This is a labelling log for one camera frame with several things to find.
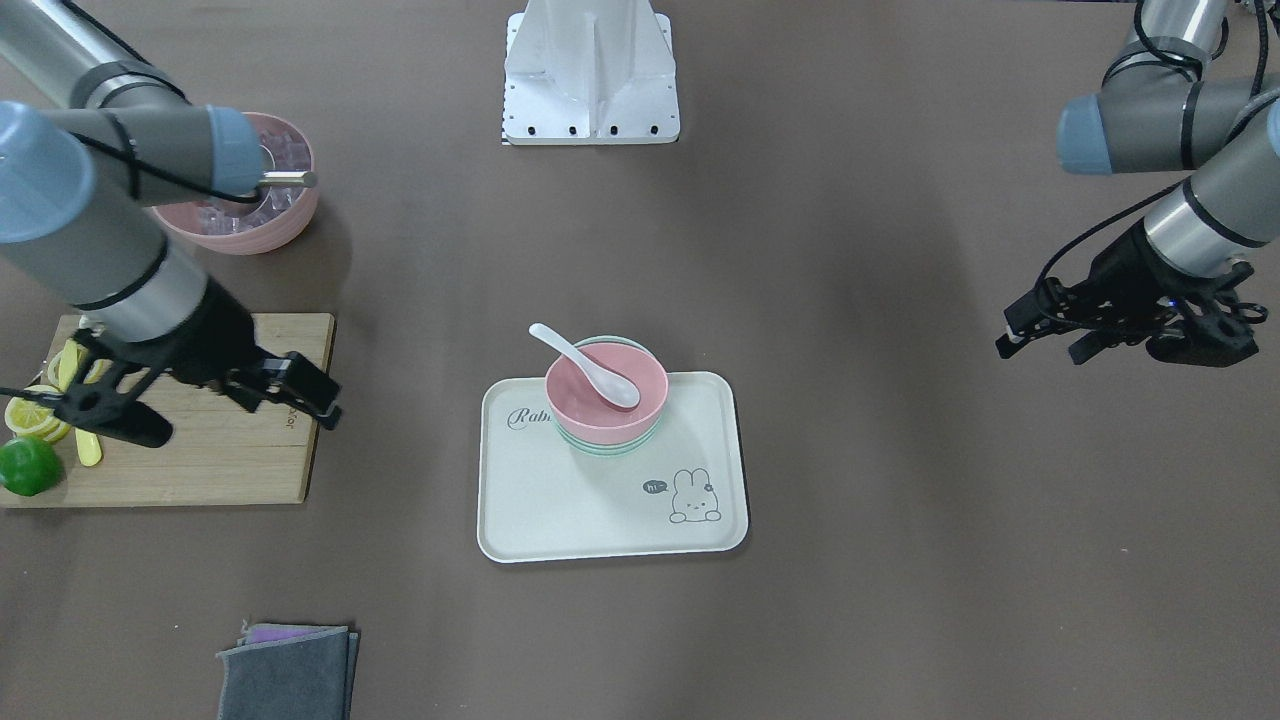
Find cream rabbit tray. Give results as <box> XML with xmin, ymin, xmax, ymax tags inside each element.
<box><xmin>476</xmin><ymin>372</ymin><xmax>750</xmax><ymax>562</ymax></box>

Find green lime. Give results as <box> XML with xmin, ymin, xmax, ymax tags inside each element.
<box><xmin>1</xmin><ymin>436</ymin><xmax>64</xmax><ymax>497</ymax></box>

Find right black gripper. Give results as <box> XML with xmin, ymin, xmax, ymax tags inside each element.
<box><xmin>73</xmin><ymin>281</ymin><xmax>343</xmax><ymax>430</ymax></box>

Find metal ice scoop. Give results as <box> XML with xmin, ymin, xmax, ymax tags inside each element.
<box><xmin>257</xmin><ymin>143</ymin><xmax>317</xmax><ymax>190</ymax></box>

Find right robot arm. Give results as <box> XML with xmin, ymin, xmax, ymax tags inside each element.
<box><xmin>1</xmin><ymin>1</ymin><xmax>340</xmax><ymax>448</ymax></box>

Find green stacked bowls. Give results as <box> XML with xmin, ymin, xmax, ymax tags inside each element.
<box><xmin>553</xmin><ymin>334</ymin><xmax>666</xmax><ymax>460</ymax></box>

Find bamboo cutting board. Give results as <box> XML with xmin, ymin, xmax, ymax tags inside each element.
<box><xmin>1</xmin><ymin>375</ymin><xmax>321</xmax><ymax>509</ymax></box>

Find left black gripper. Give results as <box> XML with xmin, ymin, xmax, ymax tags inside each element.
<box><xmin>995</xmin><ymin>223</ymin><xmax>1254</xmax><ymax>365</ymax></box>

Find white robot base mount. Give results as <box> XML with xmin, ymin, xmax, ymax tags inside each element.
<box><xmin>500</xmin><ymin>1</ymin><xmax>682</xmax><ymax>146</ymax></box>

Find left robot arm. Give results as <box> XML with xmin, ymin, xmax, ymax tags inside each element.
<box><xmin>996</xmin><ymin>1</ymin><xmax>1279</xmax><ymax>368</ymax></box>

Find lemon slice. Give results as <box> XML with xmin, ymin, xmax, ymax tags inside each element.
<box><xmin>45</xmin><ymin>340</ymin><xmax>110</xmax><ymax>391</ymax></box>

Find lemon half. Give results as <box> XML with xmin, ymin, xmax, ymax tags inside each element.
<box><xmin>4</xmin><ymin>397</ymin><xmax>70</xmax><ymax>445</ymax></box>

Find small pink bowl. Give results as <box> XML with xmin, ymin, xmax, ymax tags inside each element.
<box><xmin>545</xmin><ymin>343</ymin><xmax>669</xmax><ymax>447</ymax></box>

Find white ceramic spoon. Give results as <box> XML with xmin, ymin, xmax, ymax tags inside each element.
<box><xmin>527</xmin><ymin>323</ymin><xmax>641</xmax><ymax>410</ymax></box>

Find large pink ice bowl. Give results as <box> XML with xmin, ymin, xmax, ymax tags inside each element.
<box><xmin>151</xmin><ymin>111</ymin><xmax>319</xmax><ymax>256</ymax></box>

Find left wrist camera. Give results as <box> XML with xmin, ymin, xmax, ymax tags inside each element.
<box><xmin>1146</xmin><ymin>290</ymin><xmax>1268</xmax><ymax>368</ymax></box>

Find folded grey cloth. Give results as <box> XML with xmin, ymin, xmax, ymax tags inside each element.
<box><xmin>218</xmin><ymin>623</ymin><xmax>360</xmax><ymax>719</ymax></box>

